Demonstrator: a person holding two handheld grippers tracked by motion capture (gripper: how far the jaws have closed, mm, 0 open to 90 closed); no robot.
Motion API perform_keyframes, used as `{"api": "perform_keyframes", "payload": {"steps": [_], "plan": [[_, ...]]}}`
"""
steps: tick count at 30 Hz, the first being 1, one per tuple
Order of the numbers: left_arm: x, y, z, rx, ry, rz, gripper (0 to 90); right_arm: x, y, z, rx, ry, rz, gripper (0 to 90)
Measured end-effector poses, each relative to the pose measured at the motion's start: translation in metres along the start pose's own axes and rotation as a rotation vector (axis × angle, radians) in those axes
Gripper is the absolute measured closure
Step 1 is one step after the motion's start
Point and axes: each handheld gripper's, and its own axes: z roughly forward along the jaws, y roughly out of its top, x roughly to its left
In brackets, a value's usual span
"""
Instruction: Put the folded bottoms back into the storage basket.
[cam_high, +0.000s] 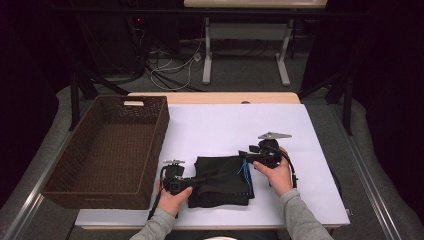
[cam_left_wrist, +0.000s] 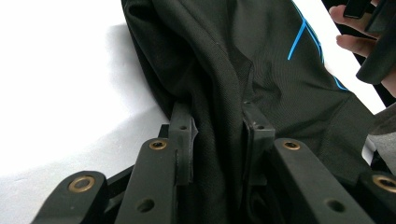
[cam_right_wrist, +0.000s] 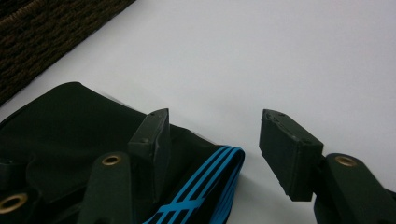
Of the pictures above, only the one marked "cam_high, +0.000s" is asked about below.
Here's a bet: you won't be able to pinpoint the black floor cables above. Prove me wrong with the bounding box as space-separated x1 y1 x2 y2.
126 16 204 93

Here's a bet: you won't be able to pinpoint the left hand-held gripper black cable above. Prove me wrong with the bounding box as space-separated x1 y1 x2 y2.
147 166 168 221

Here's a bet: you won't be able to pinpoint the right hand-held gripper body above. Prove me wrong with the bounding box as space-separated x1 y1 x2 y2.
249 131 293 169

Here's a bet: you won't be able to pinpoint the white floor cable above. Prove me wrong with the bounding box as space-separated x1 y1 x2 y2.
149 41 203 92

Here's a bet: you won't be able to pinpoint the hand-held gripper black cable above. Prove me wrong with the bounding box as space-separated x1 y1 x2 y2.
278 148 299 189
147 166 168 221

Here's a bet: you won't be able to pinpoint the aluminium floor rail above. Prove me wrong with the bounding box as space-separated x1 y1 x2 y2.
0 131 73 240
333 106 406 240

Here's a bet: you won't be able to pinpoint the black swim shorts blue print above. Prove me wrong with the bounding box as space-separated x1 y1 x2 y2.
187 154 256 209

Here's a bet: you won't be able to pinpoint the brown wicker basket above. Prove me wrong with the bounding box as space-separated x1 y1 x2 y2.
41 95 171 211

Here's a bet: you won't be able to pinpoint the right hand-held gripper black cable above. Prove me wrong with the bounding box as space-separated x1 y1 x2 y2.
278 148 299 189

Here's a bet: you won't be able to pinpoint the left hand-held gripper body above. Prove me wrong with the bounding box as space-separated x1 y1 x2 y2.
161 159 188 196

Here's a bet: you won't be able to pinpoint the white table mat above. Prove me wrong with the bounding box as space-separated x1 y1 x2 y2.
74 103 351 228

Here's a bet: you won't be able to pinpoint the black metal stand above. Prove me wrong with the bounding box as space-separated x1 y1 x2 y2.
297 71 354 136
68 66 129 132

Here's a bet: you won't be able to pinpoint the person's left hand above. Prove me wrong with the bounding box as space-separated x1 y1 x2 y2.
156 179 194 217

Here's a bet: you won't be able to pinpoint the wooden table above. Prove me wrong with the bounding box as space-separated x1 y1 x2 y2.
80 91 351 231

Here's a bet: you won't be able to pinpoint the white-legged desk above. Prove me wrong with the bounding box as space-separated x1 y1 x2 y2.
183 0 327 87

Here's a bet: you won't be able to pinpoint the person's right hand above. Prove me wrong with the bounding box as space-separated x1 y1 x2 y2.
253 146 294 198

